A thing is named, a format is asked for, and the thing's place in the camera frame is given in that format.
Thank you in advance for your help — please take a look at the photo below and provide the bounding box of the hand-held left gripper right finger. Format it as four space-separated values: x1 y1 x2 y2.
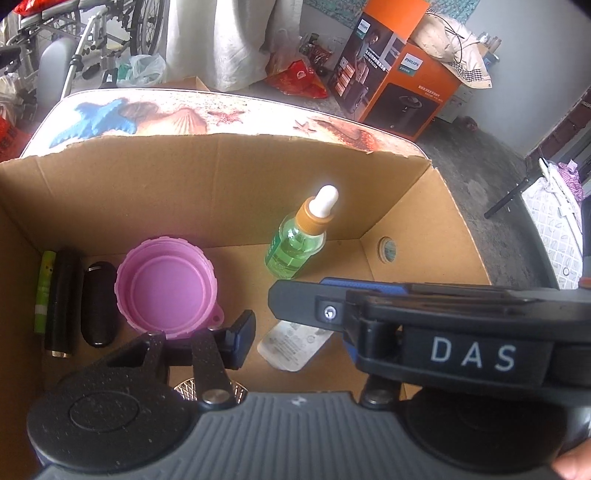
342 339 409 409

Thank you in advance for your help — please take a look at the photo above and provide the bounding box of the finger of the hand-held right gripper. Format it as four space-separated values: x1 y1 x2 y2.
320 276 411 297
268 279 352 334

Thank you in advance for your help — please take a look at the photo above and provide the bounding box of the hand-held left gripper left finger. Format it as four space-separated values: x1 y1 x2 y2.
108 310 257 412

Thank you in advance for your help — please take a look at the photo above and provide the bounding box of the white charger plug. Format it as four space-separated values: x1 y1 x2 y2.
256 320 334 373

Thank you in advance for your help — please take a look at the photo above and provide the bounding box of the green dropper bottle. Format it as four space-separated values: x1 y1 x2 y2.
264 185 341 280

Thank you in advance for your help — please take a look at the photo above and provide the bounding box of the pink plastic lid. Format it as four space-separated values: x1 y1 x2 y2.
115 236 226 343

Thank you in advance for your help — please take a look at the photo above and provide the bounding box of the black key fob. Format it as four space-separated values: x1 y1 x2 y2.
81 261 119 347

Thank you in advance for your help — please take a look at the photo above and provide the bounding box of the brown cardboard box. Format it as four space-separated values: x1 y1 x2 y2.
0 132 493 462

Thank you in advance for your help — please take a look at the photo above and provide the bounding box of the black cylinder tube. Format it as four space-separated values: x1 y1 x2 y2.
44 249 79 359

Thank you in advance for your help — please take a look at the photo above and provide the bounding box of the green lip balm stick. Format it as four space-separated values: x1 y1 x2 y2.
33 250 57 334

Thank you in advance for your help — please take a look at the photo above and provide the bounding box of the person's right hand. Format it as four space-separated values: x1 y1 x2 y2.
553 439 591 480

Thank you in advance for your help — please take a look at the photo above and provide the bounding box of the white patterned bag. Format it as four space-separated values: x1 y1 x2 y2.
522 157 585 291

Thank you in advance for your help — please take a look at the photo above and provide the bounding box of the black metal leg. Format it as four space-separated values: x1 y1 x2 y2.
484 173 546 219

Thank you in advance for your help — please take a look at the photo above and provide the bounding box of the orange appliance box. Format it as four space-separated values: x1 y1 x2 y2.
328 0 463 142

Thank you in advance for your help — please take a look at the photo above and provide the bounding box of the white cabinet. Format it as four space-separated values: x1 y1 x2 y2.
436 85 474 123

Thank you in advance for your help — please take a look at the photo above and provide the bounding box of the purple floral cloth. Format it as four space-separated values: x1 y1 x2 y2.
556 159 587 202

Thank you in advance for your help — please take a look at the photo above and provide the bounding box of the red snack bag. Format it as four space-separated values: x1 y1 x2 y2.
265 59 330 100

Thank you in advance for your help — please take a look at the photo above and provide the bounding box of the beige sun hat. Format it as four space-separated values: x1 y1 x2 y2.
406 11 494 90

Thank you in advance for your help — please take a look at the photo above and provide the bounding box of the pale curtain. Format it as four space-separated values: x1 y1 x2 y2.
165 0 306 92

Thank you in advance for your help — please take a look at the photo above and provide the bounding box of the pale green plastic bag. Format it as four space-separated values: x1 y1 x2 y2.
116 53 167 89

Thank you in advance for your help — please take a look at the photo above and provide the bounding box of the white and red plastic bag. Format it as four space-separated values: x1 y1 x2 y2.
0 74 38 160

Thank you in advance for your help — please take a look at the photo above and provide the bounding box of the wheelchair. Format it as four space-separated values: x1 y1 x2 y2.
0 0 167 100

